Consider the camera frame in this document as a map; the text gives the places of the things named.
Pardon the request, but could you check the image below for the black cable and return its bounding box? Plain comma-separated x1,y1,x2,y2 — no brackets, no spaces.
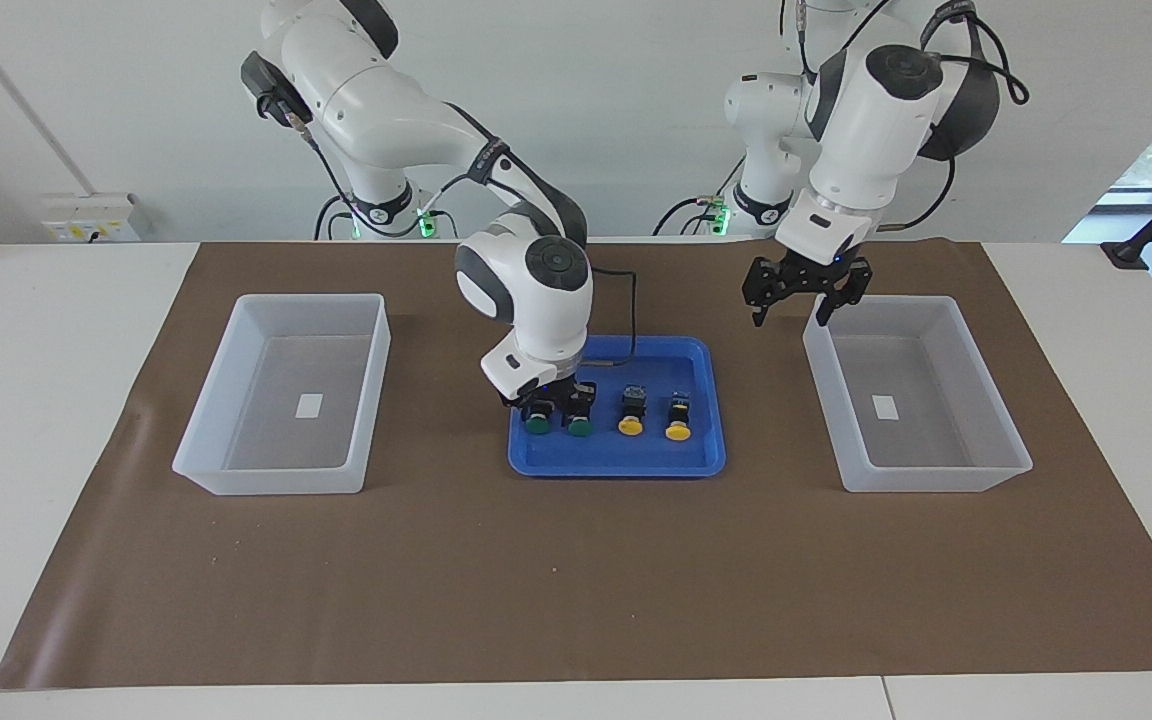
313,130,459,242
650,192,729,239
874,150,958,234
581,267,639,367
920,0,1030,107

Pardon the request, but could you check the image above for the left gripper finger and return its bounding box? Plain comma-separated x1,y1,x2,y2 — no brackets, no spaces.
814,258,874,327
742,257,789,328

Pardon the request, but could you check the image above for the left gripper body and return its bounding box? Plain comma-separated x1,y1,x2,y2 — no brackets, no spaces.
774,250,855,299

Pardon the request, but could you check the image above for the white wall socket box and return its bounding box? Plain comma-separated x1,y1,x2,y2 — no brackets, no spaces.
40,192,143,244

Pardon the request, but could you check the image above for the blue plastic tray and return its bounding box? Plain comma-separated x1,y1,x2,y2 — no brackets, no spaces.
507,335,728,479

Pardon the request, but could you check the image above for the translucent plastic box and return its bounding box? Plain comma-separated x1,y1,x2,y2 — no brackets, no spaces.
802,295,1034,494
172,293,392,497

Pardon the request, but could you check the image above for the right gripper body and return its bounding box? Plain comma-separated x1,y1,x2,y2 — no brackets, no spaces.
503,372,582,409

